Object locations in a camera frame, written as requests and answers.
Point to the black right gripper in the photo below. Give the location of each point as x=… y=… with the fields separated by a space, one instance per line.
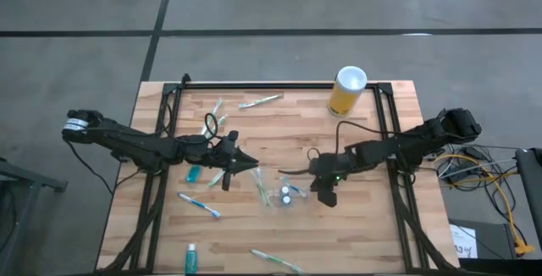
x=332 y=166

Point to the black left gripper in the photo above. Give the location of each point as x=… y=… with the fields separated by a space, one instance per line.
x=203 y=155

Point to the clear acrylic organizer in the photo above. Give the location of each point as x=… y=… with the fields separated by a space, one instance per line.
x=273 y=183

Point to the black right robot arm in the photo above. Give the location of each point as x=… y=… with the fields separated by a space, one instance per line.
x=394 y=147

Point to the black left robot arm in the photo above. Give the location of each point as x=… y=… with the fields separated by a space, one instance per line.
x=135 y=145

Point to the yellow wipes canister white lid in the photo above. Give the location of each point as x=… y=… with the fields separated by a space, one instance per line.
x=349 y=83

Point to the black floor tape strip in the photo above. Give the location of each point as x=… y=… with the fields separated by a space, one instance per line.
x=158 y=24
x=254 y=32

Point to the black power brick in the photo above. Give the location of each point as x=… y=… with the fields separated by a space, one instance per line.
x=474 y=153

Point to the white paper sheet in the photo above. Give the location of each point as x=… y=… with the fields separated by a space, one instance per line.
x=463 y=238

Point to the dark grey box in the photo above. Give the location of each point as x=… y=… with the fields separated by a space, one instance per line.
x=491 y=238

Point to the black cart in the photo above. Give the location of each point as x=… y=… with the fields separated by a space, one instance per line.
x=531 y=183

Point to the grey metal stand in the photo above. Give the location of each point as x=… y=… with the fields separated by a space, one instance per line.
x=34 y=178

